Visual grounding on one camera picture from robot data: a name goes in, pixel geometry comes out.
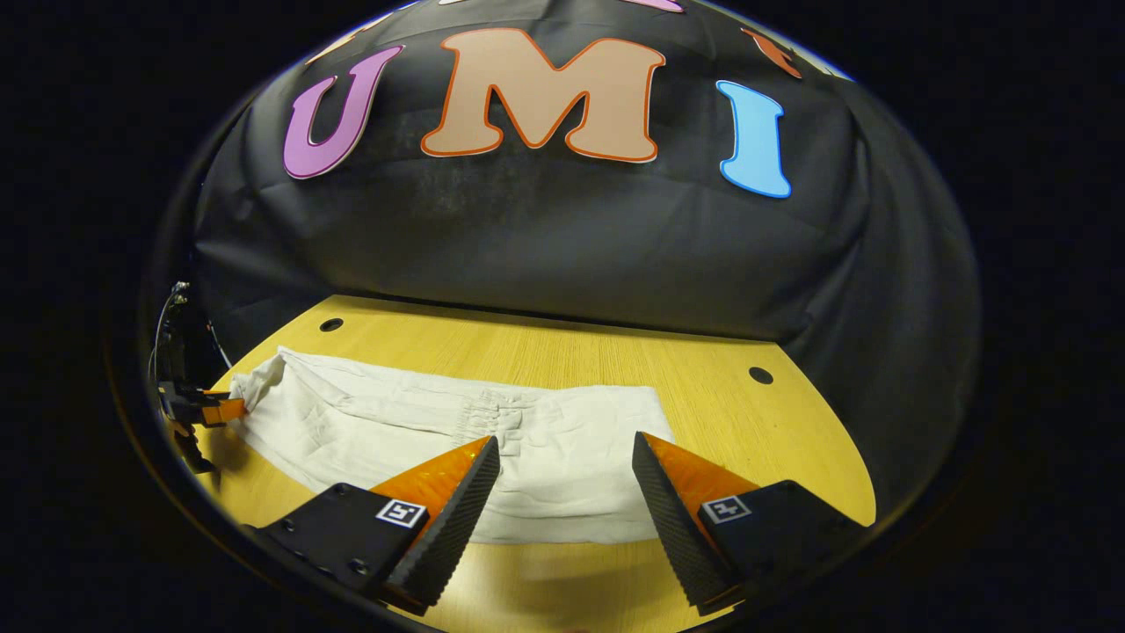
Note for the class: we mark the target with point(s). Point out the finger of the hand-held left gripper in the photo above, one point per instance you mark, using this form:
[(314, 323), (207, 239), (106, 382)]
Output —
[(220, 410)]

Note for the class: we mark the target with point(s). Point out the white jeans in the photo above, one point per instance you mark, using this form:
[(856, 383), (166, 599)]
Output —
[(395, 431)]

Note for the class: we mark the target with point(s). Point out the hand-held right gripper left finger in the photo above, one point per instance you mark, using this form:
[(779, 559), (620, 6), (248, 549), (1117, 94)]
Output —
[(453, 523)]

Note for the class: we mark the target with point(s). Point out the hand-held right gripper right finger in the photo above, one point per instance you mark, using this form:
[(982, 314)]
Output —
[(672, 519)]

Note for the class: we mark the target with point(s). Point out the black backdrop cloth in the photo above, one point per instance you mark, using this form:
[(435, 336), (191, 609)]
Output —
[(562, 237)]

